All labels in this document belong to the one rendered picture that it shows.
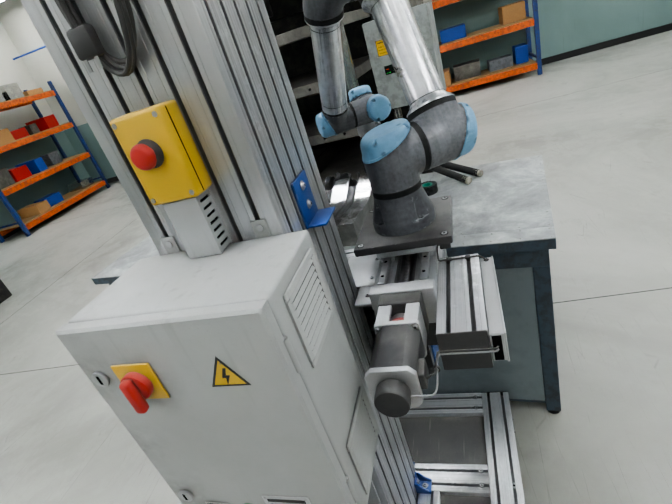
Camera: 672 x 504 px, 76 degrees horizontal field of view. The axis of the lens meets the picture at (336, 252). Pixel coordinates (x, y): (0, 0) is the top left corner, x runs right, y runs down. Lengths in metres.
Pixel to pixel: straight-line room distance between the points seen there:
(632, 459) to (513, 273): 0.74
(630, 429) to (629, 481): 0.20
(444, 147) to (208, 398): 0.69
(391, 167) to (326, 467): 0.59
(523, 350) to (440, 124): 0.97
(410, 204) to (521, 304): 0.71
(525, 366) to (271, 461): 1.20
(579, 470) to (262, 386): 1.37
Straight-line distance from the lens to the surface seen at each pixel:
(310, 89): 2.31
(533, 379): 1.80
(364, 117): 1.34
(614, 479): 1.80
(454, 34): 7.66
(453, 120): 1.01
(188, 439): 0.77
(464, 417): 1.66
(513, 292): 1.54
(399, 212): 0.98
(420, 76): 1.04
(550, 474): 1.78
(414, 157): 0.97
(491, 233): 1.43
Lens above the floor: 1.48
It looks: 26 degrees down
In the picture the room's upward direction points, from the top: 19 degrees counter-clockwise
